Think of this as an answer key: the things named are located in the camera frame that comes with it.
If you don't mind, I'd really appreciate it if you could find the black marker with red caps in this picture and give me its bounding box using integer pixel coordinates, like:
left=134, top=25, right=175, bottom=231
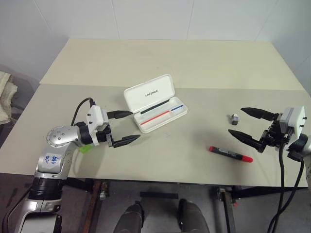
left=208, top=145, right=254, bottom=164

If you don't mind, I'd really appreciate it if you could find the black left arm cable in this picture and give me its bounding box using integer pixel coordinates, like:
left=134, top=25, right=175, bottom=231
left=73, top=97, right=95, bottom=127

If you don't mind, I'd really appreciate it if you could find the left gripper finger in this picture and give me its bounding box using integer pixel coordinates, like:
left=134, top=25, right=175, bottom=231
left=113, top=134, right=141, bottom=149
left=108, top=110, right=134, bottom=120

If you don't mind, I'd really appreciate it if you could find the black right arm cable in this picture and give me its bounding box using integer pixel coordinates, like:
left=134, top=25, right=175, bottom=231
left=266, top=142, right=306, bottom=233

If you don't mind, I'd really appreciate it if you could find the beige crumpled cloth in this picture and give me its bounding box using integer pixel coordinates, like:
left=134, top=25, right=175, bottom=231
left=0, top=71, right=18, bottom=127

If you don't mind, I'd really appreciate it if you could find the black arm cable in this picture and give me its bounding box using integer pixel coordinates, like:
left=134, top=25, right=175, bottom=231
left=266, top=142, right=306, bottom=233
left=73, top=97, right=95, bottom=127

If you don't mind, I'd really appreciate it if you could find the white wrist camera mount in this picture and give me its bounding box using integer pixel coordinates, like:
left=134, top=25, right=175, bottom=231
left=279, top=106, right=307, bottom=136
left=86, top=105, right=109, bottom=148

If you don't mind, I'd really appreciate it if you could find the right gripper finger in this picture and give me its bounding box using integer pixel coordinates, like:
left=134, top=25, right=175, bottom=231
left=240, top=107, right=276, bottom=121
left=228, top=129, right=264, bottom=153

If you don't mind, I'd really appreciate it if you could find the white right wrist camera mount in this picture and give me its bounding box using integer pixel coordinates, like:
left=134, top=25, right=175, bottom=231
left=279, top=106, right=307, bottom=136

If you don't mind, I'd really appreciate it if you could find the dark rounded shape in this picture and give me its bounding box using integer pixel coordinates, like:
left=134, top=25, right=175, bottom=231
left=178, top=199, right=210, bottom=233
left=113, top=200, right=147, bottom=233

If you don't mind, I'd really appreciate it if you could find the white plastic pencil case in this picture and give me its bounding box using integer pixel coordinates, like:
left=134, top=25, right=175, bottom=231
left=123, top=74, right=189, bottom=134

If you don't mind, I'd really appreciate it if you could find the black metal table frame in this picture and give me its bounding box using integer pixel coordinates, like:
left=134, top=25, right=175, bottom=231
left=60, top=178, right=311, bottom=233

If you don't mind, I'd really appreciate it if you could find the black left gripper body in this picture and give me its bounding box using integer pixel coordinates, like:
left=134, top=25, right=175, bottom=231
left=96, top=124, right=117, bottom=149

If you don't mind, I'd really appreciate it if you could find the flat black bar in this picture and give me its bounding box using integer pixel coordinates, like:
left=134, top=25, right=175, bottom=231
left=140, top=191, right=179, bottom=200

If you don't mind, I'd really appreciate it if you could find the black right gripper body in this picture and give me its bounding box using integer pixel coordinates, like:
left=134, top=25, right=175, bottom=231
left=258, top=112, right=296, bottom=153

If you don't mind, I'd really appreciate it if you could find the small grey white eraser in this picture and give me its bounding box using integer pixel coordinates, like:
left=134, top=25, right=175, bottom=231
left=227, top=113, right=240, bottom=126

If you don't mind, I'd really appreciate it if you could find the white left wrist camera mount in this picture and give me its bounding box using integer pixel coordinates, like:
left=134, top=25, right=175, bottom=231
left=86, top=105, right=109, bottom=148

